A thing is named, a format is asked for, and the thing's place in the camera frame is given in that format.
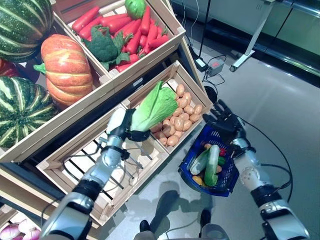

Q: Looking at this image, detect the wooden slatted crate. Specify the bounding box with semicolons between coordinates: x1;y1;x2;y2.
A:
36;103;171;227

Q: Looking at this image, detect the blue plastic shopping basket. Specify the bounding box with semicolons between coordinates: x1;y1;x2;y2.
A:
177;124;241;198

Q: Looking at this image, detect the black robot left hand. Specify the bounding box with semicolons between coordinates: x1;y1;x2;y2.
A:
117;108;151;143

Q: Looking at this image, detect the wooden display stand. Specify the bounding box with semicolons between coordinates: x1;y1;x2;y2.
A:
0;0;210;240

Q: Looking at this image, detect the grey box red label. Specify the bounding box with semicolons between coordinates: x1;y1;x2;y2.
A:
207;59;225;76

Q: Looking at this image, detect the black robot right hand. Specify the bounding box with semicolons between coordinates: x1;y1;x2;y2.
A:
202;99;247;142

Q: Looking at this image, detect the wooden carrot crate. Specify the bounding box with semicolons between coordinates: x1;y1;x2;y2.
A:
52;0;187;87

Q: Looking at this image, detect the black power adapter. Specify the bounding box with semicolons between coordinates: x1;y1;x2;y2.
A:
194;57;209;73

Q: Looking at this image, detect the large orange pumpkin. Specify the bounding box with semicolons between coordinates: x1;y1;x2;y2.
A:
0;58;20;78

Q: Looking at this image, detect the large wooden pumpkin crate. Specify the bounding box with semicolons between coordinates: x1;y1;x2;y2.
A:
0;14;118;163

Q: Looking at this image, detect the robot right leg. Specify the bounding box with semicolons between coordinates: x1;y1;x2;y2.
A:
198;209;230;240

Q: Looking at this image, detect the white desk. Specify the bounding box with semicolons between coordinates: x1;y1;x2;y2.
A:
229;0;276;73

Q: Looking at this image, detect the red carrot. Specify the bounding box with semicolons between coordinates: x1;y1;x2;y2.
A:
147;34;170;50
71;6;101;32
101;13;130;26
125;34;142;55
78;16;103;40
140;6;152;36

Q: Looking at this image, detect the robot leg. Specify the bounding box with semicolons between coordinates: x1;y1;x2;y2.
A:
133;219;161;240
198;209;230;240

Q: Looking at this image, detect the broccoli with leaves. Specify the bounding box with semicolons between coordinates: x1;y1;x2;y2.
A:
82;24;131;71

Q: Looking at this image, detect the robot left leg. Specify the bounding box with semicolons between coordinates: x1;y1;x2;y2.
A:
133;219;161;240

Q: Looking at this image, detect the black tripod stand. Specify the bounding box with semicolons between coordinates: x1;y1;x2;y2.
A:
198;0;212;61

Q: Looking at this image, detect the small orange pumpkin green stem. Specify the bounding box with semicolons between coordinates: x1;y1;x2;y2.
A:
33;34;94;107

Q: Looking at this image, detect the black round floor base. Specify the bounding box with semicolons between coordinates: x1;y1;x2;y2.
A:
203;85;219;105

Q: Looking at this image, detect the small round green cabbage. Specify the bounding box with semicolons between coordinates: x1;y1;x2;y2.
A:
124;0;147;20

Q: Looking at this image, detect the green striped pumpkin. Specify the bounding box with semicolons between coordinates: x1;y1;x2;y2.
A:
0;76;59;149
0;0;55;63

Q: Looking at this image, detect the purple white onion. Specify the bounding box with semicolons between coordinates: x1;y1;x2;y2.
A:
22;229;41;240
18;218;36;232
1;223;21;240

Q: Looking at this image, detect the napa cabbage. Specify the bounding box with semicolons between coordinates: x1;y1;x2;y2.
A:
106;80;179;136
204;144;221;187
189;148;212;176

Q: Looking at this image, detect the wooden potato crate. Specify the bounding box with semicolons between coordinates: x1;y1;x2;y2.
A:
121;60;214;155

